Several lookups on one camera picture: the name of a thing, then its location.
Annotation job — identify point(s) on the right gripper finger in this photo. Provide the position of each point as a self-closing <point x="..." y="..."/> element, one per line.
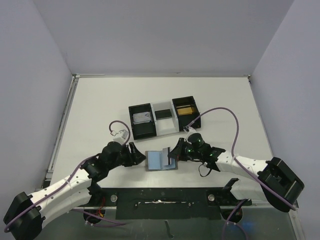
<point x="178" y="150"/>
<point x="188" y="157"/>

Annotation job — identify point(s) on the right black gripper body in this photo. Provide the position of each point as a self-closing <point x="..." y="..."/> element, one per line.
<point x="183" y="150"/>

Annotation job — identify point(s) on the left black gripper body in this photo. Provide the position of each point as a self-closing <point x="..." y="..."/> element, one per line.
<point x="131" y="155"/>

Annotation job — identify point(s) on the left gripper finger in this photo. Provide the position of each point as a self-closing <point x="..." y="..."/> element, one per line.
<point x="139" y="157"/>
<point x="131" y="154"/>

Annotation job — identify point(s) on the grey leather card holder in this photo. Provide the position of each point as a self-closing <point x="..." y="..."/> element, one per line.
<point x="153" y="161"/>

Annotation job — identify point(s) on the black white three-bin tray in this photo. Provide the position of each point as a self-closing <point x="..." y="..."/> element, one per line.
<point x="163" y="127"/>

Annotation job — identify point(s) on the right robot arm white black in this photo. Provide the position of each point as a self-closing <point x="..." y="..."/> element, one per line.
<point x="276" y="181"/>

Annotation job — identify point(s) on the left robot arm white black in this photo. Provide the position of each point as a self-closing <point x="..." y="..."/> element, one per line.
<point x="28" y="214"/>

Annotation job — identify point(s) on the silver card in left bin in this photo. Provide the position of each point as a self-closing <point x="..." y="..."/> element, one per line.
<point x="142" y="117"/>

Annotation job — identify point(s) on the gold card in right bin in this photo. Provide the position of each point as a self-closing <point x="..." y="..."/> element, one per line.
<point x="185" y="110"/>

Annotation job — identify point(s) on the black card in middle bin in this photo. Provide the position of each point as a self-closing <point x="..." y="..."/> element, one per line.
<point x="163" y="114"/>

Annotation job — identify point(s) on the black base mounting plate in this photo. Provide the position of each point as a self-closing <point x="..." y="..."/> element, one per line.
<point x="164" y="203"/>

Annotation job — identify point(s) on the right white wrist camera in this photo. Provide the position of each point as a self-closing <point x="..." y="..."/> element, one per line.
<point x="189" y="131"/>

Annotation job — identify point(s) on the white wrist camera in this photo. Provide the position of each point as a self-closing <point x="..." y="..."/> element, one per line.
<point x="120" y="137"/>
<point x="189" y="131"/>

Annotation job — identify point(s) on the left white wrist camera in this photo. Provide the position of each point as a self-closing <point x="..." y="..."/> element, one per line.
<point x="120" y="137"/>

